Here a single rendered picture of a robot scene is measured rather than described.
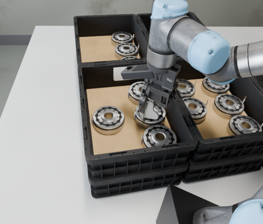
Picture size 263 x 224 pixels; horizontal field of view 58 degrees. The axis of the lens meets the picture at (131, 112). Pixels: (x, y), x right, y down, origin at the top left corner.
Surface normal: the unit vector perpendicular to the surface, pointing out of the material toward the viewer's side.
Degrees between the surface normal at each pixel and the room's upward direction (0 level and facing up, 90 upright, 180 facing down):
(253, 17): 90
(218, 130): 0
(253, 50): 47
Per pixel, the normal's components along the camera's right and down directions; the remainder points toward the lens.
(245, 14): 0.10, 0.72
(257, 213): -0.67, -0.06
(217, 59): 0.55, 0.62
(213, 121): 0.05, -0.69
